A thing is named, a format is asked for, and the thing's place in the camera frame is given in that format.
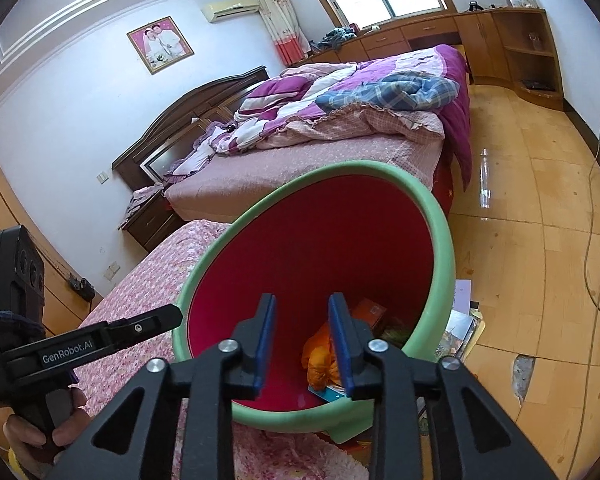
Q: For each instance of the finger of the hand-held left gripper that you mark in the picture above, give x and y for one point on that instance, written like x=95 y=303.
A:
x=145 y=322

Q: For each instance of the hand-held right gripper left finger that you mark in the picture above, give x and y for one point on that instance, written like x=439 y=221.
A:
x=266 y=350

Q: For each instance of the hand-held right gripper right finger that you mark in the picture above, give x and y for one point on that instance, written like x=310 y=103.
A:
x=340 y=355

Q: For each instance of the orange plastic bag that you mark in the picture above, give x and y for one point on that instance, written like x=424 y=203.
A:
x=322 y=360

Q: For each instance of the teal and white box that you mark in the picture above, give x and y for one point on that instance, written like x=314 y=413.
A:
x=327 y=394

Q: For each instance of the small orange box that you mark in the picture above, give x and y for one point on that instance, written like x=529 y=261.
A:
x=367 y=312

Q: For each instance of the red bucket with green rim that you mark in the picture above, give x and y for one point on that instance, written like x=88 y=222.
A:
x=330 y=220

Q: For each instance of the person's left hand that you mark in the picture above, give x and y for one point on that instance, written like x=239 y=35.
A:
x=20 y=435

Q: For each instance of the black power strip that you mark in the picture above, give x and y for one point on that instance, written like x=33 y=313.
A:
x=82 y=287

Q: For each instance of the dark wooden nightstand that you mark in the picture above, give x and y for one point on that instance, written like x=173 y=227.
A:
x=152 y=220

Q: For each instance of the pink fluffy mat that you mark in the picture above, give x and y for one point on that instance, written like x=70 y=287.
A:
x=325 y=460

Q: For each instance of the pile of papers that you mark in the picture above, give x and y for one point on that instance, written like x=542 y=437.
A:
x=460 y=320

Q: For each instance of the pink clothes heap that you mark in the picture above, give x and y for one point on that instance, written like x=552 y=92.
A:
x=142 y=197

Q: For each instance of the frilled pink pillow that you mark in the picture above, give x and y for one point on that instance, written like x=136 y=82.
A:
x=190 y=160

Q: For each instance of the dark wooden bed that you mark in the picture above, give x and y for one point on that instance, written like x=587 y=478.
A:
x=300 y=165

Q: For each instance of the purple patchwork quilt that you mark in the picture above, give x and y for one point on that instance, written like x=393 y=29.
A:
x=280 y=92

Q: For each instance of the blue plaid blanket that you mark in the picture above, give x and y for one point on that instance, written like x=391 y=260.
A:
x=390 y=90

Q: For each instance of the framed wedding photo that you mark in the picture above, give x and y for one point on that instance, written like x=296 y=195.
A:
x=160 y=45

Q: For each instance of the blue clothes pile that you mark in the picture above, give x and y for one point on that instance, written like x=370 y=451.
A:
x=337 y=37

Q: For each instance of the cream air conditioner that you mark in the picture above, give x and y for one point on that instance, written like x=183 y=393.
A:
x=230 y=10

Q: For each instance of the patterned curtain with red hem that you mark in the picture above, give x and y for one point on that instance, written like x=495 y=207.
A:
x=280 y=20

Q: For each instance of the long wooden cabinet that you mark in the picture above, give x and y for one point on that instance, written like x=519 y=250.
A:
x=430 y=35

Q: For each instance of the flat black item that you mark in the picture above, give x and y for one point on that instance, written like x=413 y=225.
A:
x=534 y=84

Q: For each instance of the clear glass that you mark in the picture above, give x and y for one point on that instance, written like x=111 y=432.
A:
x=533 y=40

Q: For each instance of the small black device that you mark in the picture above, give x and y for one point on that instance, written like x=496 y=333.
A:
x=475 y=6

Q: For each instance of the white wall socket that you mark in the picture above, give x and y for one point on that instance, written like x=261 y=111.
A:
x=111 y=271

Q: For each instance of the white wall switch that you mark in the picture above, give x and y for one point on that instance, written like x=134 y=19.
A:
x=102 y=176

